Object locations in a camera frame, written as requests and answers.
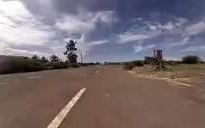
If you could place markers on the green roadside bush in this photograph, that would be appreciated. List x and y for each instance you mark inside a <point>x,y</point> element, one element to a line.
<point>129,65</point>

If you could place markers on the row of green bushes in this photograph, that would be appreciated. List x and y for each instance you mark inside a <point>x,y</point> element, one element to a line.
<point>20,64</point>

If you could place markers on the white dashed centre line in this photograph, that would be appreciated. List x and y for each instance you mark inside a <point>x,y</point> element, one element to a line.
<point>67,108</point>

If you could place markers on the tall dark tree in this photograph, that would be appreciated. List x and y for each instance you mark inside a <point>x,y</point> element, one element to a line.
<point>71,50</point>

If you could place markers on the dry grass verge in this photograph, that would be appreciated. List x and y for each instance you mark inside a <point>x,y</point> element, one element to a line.
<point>176,70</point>

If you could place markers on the pole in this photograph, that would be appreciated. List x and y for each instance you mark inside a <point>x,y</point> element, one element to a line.
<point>81,56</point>

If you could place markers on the white road edge line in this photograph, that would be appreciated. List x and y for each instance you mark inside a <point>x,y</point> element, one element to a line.
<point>178,83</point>

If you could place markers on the reddish brown asphalt road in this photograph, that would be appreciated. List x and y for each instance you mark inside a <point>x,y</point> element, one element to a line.
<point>123,100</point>

